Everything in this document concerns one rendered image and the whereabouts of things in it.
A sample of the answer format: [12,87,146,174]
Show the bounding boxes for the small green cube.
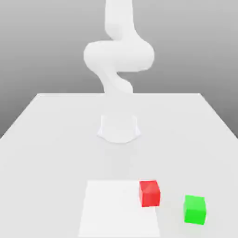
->
[183,194,207,226]

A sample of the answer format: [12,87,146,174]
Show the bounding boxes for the small red cube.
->
[139,179,161,208]

